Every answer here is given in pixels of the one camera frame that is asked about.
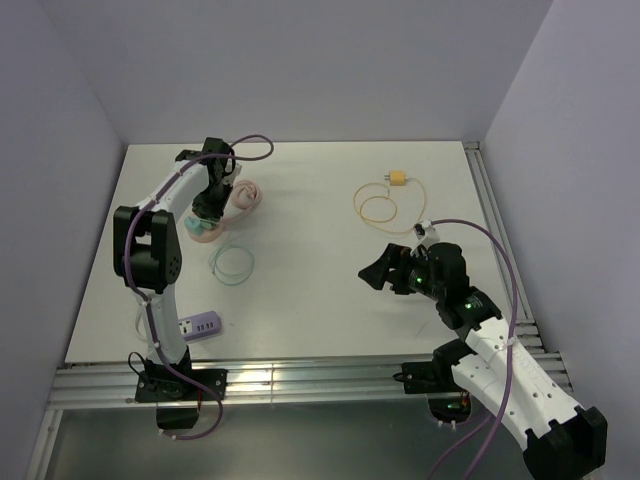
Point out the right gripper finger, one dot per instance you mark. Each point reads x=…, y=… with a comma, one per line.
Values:
x=377, y=274
x=401, y=290

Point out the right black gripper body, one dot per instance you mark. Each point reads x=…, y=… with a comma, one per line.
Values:
x=414, y=272

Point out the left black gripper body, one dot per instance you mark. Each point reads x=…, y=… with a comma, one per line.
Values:
x=212, y=201

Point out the teal charger plug with cable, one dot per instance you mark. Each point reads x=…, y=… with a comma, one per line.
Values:
x=194, y=226

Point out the round pink power strip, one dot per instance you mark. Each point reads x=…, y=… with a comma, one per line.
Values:
x=209, y=236

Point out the yellow charger plug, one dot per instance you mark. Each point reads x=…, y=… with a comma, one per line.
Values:
x=396, y=178

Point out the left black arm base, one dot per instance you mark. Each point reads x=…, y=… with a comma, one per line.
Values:
x=178, y=402

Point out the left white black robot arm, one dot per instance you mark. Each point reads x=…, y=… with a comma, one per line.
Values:
x=146, y=247

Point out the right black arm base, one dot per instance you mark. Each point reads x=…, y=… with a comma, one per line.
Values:
x=447, y=402

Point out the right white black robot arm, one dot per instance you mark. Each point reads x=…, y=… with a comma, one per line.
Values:
x=560, y=438

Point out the purple power strip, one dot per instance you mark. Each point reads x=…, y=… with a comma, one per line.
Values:
x=200, y=326

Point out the aluminium side rail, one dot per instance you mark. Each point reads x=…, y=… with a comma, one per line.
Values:
x=489, y=204

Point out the aluminium front rail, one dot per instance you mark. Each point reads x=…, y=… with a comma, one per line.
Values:
x=336, y=379

